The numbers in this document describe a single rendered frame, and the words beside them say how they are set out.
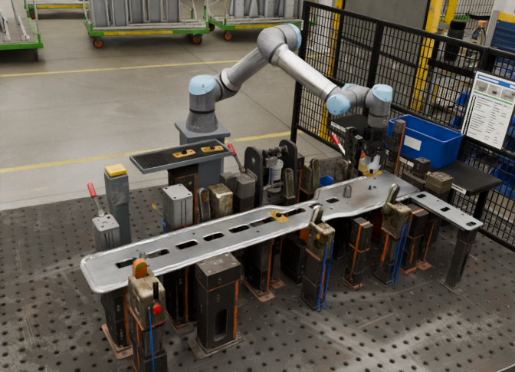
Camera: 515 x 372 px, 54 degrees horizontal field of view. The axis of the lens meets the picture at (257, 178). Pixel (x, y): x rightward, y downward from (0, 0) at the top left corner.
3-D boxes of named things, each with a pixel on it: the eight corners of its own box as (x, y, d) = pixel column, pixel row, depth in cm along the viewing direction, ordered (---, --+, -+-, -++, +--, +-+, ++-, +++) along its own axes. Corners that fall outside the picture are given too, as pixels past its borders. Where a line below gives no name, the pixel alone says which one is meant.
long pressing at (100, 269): (98, 302, 143) (97, 297, 142) (76, 259, 159) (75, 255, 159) (424, 192, 213) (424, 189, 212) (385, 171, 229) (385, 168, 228)
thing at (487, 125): (502, 153, 216) (523, 82, 201) (457, 134, 232) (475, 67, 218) (504, 152, 217) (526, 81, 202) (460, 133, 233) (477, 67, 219)
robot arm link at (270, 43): (251, 24, 192) (350, 100, 178) (267, 21, 200) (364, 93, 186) (241, 50, 199) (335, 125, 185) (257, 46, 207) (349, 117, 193)
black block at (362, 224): (354, 294, 196) (365, 232, 183) (336, 279, 204) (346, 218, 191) (369, 288, 200) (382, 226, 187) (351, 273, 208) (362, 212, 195)
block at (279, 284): (274, 290, 196) (280, 227, 183) (256, 271, 205) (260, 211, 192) (285, 285, 199) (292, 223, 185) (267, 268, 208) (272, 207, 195)
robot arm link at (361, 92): (336, 86, 192) (362, 92, 186) (349, 80, 200) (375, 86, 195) (334, 106, 196) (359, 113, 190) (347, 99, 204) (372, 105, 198)
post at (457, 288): (457, 296, 199) (476, 235, 186) (435, 280, 207) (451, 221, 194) (467, 291, 202) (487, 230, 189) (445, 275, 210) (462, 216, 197)
